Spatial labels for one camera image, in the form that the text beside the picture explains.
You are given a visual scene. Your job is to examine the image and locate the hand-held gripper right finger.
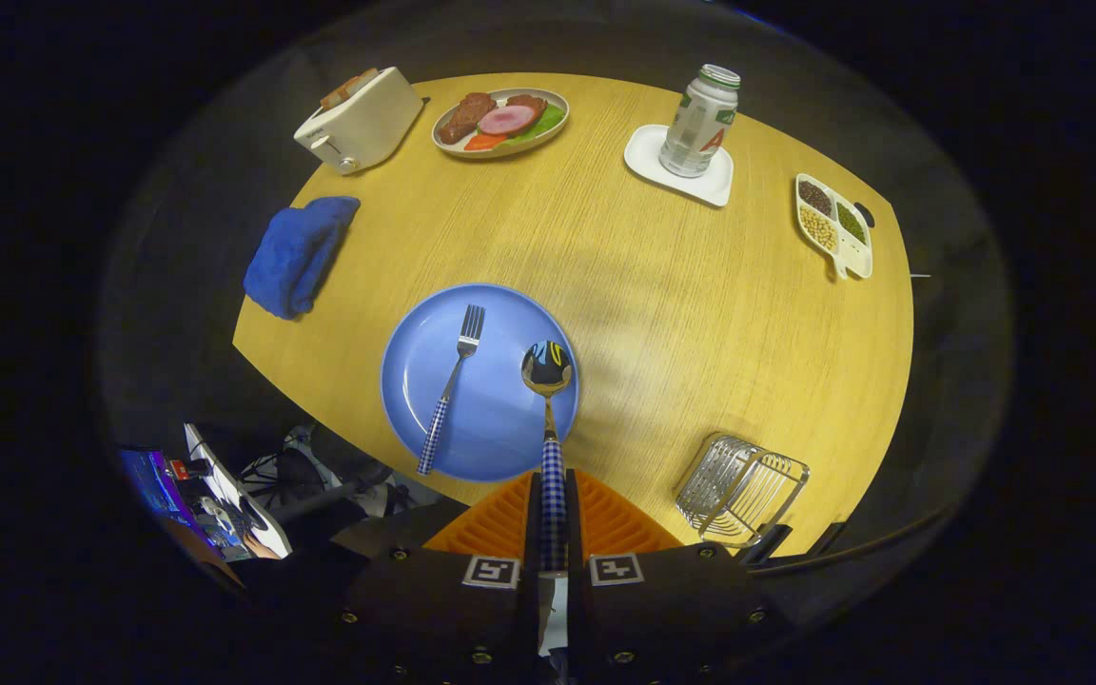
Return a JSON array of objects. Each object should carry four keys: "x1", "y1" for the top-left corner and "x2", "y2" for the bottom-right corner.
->
[{"x1": 562, "y1": 468, "x2": 777, "y2": 685}]

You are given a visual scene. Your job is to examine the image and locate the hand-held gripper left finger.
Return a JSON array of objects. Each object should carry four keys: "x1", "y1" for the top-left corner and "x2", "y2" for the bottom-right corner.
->
[{"x1": 334, "y1": 469, "x2": 544, "y2": 685}]

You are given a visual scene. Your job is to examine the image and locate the spoon with checkered handle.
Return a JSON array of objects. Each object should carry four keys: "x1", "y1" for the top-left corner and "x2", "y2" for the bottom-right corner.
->
[{"x1": 520, "y1": 340, "x2": 575, "y2": 657}]

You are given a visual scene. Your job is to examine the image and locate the fork with checkered handle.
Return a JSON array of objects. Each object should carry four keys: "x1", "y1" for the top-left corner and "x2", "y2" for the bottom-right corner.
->
[{"x1": 416, "y1": 304, "x2": 487, "y2": 477}]

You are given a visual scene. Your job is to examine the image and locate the blue round plate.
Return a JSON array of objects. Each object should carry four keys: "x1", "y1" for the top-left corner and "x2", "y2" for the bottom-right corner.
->
[{"x1": 380, "y1": 283, "x2": 580, "y2": 483}]

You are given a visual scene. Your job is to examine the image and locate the white side board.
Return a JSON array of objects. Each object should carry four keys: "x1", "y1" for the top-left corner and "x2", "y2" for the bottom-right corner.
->
[{"x1": 185, "y1": 423, "x2": 292, "y2": 560}]

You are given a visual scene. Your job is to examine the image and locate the colourful monitor screen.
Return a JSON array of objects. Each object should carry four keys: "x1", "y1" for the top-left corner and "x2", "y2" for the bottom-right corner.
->
[{"x1": 120, "y1": 447, "x2": 197, "y2": 534}]

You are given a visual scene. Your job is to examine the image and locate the blue folded cloth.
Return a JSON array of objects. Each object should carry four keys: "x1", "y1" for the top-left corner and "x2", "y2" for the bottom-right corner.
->
[{"x1": 243, "y1": 196, "x2": 362, "y2": 321}]

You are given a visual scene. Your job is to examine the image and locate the white divided snack dish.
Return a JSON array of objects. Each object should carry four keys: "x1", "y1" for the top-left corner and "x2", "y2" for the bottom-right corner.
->
[{"x1": 794, "y1": 172, "x2": 874, "y2": 282}]

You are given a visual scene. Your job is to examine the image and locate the white square coaster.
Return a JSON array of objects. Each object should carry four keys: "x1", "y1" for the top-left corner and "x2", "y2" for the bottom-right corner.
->
[{"x1": 624, "y1": 124, "x2": 734, "y2": 208}]

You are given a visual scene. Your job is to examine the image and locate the grey food plate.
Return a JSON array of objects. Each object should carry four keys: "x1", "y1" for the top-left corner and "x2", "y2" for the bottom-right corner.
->
[{"x1": 431, "y1": 88, "x2": 571, "y2": 159}]

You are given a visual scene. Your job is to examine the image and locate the white green drink bottle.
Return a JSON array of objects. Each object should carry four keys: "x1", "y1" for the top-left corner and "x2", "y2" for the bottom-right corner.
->
[{"x1": 659, "y1": 64, "x2": 741, "y2": 179}]

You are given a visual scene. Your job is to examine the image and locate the white toaster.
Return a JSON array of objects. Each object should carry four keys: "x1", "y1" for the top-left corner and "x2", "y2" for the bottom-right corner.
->
[{"x1": 293, "y1": 67, "x2": 425, "y2": 176}]

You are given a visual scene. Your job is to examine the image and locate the pink ham slice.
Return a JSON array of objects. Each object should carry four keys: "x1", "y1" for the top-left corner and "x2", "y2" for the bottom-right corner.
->
[{"x1": 478, "y1": 104, "x2": 538, "y2": 137}]

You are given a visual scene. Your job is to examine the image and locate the green lettuce leaf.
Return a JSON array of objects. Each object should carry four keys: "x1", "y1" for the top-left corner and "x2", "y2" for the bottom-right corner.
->
[{"x1": 510, "y1": 103, "x2": 566, "y2": 144}]

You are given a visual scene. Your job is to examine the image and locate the metal wire cutlery rack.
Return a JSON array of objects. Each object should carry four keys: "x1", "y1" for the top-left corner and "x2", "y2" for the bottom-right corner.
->
[{"x1": 674, "y1": 433, "x2": 811, "y2": 548}]

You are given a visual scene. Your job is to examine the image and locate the black cable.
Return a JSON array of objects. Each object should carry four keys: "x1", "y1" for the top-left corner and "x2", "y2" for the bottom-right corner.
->
[{"x1": 748, "y1": 504, "x2": 958, "y2": 577}]

